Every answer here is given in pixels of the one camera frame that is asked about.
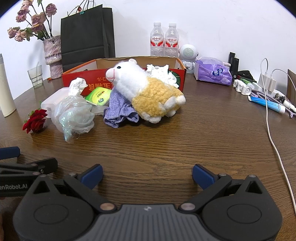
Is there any brown cardboard piece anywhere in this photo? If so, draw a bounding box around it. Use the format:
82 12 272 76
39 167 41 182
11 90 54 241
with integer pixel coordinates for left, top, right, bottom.
287 69 296 106

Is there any long white cable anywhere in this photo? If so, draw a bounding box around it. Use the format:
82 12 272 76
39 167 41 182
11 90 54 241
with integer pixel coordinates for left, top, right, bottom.
260 58 294 202

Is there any white robot speaker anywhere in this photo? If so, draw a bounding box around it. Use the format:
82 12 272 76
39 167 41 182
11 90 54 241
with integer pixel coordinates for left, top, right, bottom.
179 44 200 74

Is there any blue and white toothpaste tube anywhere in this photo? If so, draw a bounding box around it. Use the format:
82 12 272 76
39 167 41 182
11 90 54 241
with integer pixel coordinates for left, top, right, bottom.
248 96 286 114

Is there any short white cable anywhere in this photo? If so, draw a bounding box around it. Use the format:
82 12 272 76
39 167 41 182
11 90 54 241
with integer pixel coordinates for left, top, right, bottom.
270 68 289 80

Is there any purple cable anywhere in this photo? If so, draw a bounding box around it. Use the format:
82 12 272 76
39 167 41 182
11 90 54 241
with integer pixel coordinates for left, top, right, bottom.
251 90 296 119

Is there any red artificial rose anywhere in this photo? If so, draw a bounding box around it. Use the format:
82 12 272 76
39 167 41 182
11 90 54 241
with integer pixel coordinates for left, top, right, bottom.
22 108 48 134

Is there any white and yellow plush sheep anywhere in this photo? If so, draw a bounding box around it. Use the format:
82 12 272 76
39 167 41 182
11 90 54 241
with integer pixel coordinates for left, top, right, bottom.
105 59 186 123

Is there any white plastic box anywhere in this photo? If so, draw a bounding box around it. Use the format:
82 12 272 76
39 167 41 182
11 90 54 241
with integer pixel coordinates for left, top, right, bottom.
41 88 71 118

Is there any water bottle red label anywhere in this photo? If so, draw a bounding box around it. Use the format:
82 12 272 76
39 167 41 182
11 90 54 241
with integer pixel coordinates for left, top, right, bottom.
165 23 180 58
150 22 165 57

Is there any pile of crumpled tissues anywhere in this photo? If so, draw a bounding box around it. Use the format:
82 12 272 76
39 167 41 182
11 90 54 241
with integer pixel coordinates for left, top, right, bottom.
146 64 181 88

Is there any clear plastic bag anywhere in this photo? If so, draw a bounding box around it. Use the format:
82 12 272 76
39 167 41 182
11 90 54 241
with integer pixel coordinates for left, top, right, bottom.
51 95 110 143

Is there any purple tissue pack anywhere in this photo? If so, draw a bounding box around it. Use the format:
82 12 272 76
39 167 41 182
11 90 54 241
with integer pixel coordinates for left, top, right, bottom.
194 56 233 87

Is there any green packet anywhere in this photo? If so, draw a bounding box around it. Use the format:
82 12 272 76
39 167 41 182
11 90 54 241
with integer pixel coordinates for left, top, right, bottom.
85 88 112 106

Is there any pink mottled vase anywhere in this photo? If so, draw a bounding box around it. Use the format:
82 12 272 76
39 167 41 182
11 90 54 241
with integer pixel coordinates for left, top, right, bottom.
43 35 63 79

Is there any white tissue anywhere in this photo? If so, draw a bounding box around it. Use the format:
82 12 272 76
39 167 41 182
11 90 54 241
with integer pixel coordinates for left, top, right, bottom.
69 77 88 96

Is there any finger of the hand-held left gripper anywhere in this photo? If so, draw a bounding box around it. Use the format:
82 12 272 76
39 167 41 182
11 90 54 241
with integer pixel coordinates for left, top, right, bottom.
0 147 21 161
0 158 58 179

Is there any white charger plug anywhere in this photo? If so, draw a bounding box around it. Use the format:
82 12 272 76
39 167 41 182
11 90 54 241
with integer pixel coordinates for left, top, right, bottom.
258 73 269 90
265 77 278 94

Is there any white thermos bottle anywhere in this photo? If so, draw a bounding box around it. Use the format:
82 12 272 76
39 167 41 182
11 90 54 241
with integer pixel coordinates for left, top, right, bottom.
0 53 16 117

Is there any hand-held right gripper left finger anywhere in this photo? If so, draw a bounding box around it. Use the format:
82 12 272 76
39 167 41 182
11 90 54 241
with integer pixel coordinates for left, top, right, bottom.
22 164 117 214

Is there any purple cloth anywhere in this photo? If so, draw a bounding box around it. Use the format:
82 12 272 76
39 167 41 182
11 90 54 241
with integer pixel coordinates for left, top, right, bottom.
103 90 140 128

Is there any black paper bag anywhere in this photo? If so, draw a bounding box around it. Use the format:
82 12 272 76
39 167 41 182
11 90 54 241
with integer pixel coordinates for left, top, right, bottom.
60 0 110 67
103 7 116 58

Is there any red cardboard box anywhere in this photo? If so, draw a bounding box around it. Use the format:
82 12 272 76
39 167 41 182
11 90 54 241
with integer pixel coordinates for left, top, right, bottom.
61 56 187 98

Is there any black pouch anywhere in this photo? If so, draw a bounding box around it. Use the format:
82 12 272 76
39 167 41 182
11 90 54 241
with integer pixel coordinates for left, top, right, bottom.
237 70 257 81

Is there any dried pink flower bouquet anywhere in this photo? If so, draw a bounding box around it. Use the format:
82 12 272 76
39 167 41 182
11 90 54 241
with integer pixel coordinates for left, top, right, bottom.
7 0 58 42

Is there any white power strip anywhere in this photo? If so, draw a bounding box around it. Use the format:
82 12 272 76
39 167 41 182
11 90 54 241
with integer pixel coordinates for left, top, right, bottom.
252 82 279 95

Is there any clear glass cup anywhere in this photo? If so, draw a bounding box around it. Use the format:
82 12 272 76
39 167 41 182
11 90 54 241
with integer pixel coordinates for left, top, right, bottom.
28 65 44 88

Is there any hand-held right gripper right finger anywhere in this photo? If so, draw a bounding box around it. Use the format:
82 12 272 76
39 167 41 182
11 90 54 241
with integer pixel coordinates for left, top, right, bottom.
178 164 273 214

